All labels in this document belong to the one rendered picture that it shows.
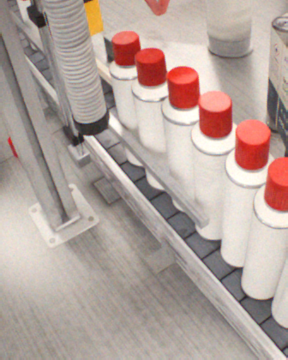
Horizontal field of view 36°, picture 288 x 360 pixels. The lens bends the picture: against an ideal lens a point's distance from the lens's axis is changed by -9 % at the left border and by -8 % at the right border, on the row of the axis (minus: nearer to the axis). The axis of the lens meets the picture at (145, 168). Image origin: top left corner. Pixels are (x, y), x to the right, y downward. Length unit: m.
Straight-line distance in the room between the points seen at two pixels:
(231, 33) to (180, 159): 0.36
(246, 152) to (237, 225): 0.10
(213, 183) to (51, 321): 0.28
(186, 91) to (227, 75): 0.34
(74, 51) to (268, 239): 0.23
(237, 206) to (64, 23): 0.24
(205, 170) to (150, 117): 0.10
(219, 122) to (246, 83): 0.36
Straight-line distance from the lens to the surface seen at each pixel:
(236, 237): 0.50
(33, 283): 0.64
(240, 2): 0.79
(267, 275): 0.48
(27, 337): 0.61
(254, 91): 0.77
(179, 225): 0.59
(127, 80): 0.54
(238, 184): 0.42
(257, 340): 0.52
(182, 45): 0.88
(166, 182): 0.53
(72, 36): 0.36
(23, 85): 0.50
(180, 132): 0.49
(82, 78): 0.38
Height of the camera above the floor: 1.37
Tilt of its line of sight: 49 degrees down
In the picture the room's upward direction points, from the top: 10 degrees counter-clockwise
